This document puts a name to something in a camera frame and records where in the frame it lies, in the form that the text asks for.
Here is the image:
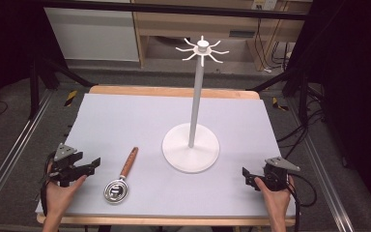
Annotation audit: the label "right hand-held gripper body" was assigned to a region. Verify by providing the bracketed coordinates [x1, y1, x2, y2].
[261, 156, 301, 192]

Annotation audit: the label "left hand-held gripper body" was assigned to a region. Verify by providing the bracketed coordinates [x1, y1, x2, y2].
[46, 143, 88, 189]

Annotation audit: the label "metal strainer with wooden handle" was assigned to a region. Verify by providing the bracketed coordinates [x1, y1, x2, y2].
[102, 146, 140, 205]

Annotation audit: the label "white hook rack stand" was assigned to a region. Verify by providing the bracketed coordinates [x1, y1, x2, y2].
[161, 35, 231, 174]

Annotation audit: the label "person's right hand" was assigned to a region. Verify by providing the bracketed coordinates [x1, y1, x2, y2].
[253, 174, 296, 224]

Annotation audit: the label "person's left hand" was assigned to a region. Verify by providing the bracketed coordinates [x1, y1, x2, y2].
[43, 162, 88, 220]

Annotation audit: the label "grey table mat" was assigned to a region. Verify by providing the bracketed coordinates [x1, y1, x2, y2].
[34, 93, 297, 218]

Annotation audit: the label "wooden table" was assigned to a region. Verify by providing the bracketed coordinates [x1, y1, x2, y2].
[35, 84, 297, 227]

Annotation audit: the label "black curtain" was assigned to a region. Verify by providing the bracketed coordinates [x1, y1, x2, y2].
[0, 0, 66, 130]
[284, 0, 371, 224]

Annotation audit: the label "white cabinet panel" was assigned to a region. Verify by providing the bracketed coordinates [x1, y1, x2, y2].
[43, 7, 140, 63]

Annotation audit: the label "wooden cabinet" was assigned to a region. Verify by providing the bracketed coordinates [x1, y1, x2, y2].
[130, 0, 314, 73]

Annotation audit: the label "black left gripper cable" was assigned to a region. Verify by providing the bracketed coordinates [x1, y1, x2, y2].
[39, 151, 58, 218]

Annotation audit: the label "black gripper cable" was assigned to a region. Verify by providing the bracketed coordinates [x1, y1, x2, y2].
[285, 173, 319, 232]
[39, 151, 58, 218]

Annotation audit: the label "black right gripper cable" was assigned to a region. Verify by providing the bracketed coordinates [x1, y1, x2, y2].
[285, 173, 319, 232]

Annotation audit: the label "aluminium floor rail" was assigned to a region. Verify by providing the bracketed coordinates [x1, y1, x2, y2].
[0, 89, 55, 224]
[286, 96, 359, 232]

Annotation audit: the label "black floor cables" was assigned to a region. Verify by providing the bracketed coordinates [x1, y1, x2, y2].
[275, 107, 327, 160]

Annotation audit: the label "black hanging cables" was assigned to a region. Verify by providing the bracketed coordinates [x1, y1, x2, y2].
[253, 17, 293, 73]

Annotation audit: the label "white wall socket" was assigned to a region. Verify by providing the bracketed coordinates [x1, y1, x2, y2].
[251, 0, 277, 11]

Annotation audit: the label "black metal frame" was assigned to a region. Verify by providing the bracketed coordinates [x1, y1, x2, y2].
[28, 0, 312, 128]

